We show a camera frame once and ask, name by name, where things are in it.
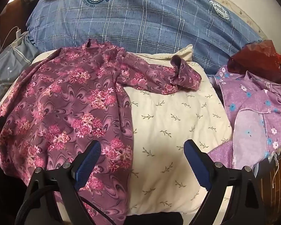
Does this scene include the cream leaf print quilt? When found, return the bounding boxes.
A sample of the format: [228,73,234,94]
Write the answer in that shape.
[30,44,233,216]

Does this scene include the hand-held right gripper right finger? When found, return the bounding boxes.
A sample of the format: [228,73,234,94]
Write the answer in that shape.
[184,139,270,225]

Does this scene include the white charger with cable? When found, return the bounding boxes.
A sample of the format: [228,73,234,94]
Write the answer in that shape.
[0,27,28,59]

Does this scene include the maroon floral shirt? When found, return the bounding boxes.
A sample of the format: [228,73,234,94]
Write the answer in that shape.
[0,39,202,225]

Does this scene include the black cable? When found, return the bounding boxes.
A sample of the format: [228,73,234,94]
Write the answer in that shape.
[79,197,119,219]

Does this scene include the dark red cloth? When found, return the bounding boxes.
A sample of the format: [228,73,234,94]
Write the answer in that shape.
[227,40,281,85]

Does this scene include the blue plaid duvet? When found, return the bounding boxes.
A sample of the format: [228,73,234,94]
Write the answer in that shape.
[26,0,270,78]

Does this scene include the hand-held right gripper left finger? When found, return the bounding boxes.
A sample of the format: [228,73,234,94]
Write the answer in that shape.
[11,140,102,225]

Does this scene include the brown wooden headboard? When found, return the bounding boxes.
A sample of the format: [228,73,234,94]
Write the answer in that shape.
[0,0,46,59]

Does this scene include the grey-blue blanket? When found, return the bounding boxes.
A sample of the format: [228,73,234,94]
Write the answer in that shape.
[0,36,40,116]

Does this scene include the purple floral garment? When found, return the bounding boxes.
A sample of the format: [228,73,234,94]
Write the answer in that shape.
[207,66,281,169]

